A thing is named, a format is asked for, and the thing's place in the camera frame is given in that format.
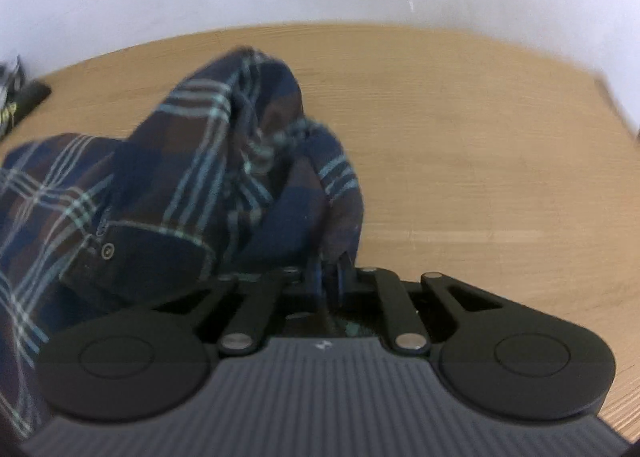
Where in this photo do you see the navy brown plaid shirt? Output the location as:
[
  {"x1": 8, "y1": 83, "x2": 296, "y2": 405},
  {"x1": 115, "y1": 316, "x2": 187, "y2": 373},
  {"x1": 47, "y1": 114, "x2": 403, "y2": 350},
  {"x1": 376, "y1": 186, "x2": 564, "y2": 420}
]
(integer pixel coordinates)
[{"x1": 1, "y1": 48, "x2": 363, "y2": 440}]

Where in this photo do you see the black SPACE print garment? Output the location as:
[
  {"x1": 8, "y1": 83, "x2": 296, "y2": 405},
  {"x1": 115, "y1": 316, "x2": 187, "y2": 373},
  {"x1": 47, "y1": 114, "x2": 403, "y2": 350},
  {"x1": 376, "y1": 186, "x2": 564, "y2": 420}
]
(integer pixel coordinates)
[{"x1": 0, "y1": 80, "x2": 51, "y2": 140}]

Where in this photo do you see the black white plaid garment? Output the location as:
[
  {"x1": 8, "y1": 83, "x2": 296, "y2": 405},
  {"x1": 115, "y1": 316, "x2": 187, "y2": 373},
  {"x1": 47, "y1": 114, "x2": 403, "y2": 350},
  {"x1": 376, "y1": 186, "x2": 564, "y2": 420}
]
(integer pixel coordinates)
[{"x1": 0, "y1": 56, "x2": 25, "y2": 106}]

